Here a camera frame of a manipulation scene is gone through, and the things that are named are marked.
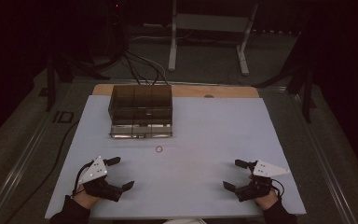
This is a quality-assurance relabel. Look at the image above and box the person's right hand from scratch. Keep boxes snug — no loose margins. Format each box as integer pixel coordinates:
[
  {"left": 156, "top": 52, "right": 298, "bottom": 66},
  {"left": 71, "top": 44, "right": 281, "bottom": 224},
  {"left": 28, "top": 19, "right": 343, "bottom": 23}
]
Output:
[{"left": 249, "top": 174, "right": 280, "bottom": 212}]

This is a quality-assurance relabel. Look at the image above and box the bundle of floor cables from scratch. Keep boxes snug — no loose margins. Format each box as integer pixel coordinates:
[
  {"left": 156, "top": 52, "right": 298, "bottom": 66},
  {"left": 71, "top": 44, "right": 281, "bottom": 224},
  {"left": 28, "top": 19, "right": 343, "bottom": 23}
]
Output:
[{"left": 105, "top": 0, "right": 172, "bottom": 87}]

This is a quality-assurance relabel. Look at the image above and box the right hand-held gripper black cable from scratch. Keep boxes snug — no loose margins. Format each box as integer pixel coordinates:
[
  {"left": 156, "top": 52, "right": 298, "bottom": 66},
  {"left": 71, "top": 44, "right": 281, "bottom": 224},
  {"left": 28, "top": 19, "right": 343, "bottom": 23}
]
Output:
[{"left": 269, "top": 178, "right": 285, "bottom": 198}]

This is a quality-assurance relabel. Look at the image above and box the person's left hand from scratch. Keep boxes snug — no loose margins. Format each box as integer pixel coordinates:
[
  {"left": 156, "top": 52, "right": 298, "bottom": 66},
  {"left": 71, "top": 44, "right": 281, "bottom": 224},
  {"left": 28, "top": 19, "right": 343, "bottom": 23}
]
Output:
[{"left": 72, "top": 184, "right": 103, "bottom": 210}]

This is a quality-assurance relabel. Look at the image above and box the white table mat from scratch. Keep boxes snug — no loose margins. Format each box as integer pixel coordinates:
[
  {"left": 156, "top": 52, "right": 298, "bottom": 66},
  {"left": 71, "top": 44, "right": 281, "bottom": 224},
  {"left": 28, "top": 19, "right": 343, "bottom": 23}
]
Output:
[{"left": 44, "top": 94, "right": 308, "bottom": 220}]

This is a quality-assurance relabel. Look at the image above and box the white metal desk frame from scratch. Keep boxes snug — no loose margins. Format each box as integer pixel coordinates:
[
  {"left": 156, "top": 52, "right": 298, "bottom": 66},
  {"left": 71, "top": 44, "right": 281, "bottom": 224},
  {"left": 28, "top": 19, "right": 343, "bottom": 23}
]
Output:
[{"left": 167, "top": 0, "right": 260, "bottom": 77}]

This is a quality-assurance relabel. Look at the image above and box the hand-held gripper black cable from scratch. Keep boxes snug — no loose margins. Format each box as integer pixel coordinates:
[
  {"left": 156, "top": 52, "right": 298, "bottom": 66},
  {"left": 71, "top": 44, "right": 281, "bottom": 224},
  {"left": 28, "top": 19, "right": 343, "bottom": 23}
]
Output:
[
  {"left": 269, "top": 178, "right": 285, "bottom": 198},
  {"left": 70, "top": 160, "right": 95, "bottom": 198}
]

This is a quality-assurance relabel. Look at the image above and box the black stand leg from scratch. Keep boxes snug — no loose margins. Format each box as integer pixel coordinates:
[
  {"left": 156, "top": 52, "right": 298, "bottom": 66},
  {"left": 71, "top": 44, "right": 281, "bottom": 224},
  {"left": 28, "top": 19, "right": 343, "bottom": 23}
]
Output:
[
  {"left": 45, "top": 55, "right": 111, "bottom": 113},
  {"left": 251, "top": 18, "right": 318, "bottom": 124}
]

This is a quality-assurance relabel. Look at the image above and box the tinted clear organizer box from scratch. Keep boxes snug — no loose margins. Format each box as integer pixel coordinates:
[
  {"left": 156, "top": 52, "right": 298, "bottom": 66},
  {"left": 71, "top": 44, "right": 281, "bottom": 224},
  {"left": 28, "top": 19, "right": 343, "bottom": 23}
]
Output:
[{"left": 107, "top": 84, "right": 173, "bottom": 139}]

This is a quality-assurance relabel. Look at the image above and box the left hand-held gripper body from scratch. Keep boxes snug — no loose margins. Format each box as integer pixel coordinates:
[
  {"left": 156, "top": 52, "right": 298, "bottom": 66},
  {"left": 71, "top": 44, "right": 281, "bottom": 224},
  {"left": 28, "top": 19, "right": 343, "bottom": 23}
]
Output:
[{"left": 77, "top": 156, "right": 125, "bottom": 203}]

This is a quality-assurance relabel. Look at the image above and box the black floor cable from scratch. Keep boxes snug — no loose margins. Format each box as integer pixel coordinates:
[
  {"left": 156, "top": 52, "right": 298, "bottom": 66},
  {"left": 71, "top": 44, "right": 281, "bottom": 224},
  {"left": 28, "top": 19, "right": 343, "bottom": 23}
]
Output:
[{"left": 3, "top": 119, "right": 81, "bottom": 224}]

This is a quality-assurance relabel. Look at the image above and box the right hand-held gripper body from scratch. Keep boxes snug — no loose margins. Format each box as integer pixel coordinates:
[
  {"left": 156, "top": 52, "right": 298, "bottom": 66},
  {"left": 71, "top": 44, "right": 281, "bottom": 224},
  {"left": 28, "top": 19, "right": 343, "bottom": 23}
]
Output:
[{"left": 234, "top": 160, "right": 291, "bottom": 203}]

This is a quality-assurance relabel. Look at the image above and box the left hand-held gripper black cable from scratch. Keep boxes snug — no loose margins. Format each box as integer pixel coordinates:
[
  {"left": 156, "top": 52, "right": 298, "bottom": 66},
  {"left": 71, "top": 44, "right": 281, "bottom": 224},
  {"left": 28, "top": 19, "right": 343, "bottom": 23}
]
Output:
[{"left": 70, "top": 160, "right": 95, "bottom": 198}]

